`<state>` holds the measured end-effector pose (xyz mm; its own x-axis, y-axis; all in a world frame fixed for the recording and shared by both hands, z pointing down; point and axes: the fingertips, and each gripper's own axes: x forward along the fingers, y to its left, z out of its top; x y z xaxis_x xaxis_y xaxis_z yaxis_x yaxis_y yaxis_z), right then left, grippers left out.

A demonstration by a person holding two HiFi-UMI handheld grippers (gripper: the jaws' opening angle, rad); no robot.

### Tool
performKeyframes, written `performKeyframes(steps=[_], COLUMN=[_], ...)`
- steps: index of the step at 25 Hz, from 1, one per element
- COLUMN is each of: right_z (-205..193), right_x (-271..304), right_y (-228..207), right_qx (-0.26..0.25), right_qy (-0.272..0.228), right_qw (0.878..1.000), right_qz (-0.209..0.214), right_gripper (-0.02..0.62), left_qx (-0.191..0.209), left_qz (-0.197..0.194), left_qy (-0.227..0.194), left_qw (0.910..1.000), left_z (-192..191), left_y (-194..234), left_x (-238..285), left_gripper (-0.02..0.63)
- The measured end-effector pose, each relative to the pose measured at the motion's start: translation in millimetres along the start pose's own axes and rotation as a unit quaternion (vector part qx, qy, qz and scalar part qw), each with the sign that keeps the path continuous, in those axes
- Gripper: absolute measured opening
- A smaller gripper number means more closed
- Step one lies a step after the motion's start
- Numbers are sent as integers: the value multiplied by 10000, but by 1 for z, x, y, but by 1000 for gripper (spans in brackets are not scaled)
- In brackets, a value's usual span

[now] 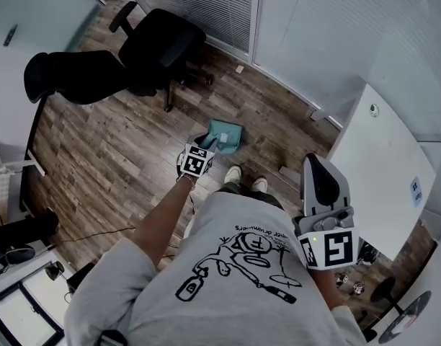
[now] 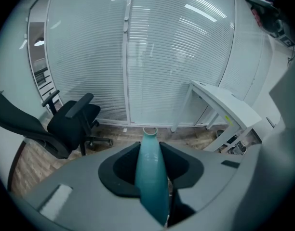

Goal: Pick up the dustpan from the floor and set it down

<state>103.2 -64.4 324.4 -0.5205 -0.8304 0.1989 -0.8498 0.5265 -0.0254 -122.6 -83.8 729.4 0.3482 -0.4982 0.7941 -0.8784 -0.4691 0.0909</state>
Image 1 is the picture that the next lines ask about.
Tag grey printed shirt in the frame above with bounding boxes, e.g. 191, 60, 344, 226
63, 190, 368, 346

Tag person's right forearm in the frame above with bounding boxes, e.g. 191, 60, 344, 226
309, 265, 347, 311

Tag dark olive trousers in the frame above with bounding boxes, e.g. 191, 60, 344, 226
212, 187, 285, 210

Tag black office chair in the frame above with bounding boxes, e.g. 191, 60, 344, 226
23, 0, 216, 113

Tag white window blinds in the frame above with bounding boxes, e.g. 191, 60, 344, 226
125, 0, 262, 54

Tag blue sticker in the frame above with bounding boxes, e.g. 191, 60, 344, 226
409, 175, 424, 209

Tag teal dustpan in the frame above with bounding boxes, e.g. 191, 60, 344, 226
197, 118, 244, 155

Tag white desk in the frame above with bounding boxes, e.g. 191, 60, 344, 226
330, 82, 438, 263

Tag person's left forearm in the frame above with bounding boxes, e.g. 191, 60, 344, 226
131, 174, 196, 270

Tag thin black cable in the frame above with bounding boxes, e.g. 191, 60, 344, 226
57, 192, 196, 247

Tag white shoe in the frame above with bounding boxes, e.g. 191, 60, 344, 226
223, 164, 243, 187
250, 175, 269, 194

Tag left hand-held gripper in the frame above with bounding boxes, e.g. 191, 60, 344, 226
176, 133, 219, 179

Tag wooden floor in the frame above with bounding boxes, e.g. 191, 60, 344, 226
20, 0, 440, 338

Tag white right shoe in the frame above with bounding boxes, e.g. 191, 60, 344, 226
250, 175, 269, 194

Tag white left shoe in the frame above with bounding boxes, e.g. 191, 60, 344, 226
223, 164, 243, 187

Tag black webcam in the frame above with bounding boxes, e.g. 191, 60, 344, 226
44, 260, 66, 281

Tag black door handle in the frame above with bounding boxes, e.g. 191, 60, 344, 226
3, 23, 19, 47

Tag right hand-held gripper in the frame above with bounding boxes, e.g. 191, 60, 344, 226
291, 153, 361, 270

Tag grey cardboard piece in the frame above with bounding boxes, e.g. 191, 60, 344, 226
279, 165, 301, 184

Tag black round disc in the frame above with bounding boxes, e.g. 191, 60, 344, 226
378, 289, 433, 346

